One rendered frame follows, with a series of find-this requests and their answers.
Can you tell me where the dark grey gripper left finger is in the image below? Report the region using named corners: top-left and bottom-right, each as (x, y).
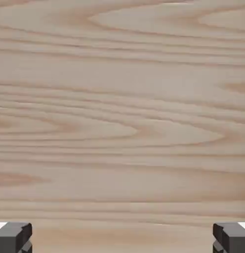
top-left (0, 221), bottom-right (33, 253)

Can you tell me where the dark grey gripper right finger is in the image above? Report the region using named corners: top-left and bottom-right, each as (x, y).
top-left (212, 221), bottom-right (245, 253)

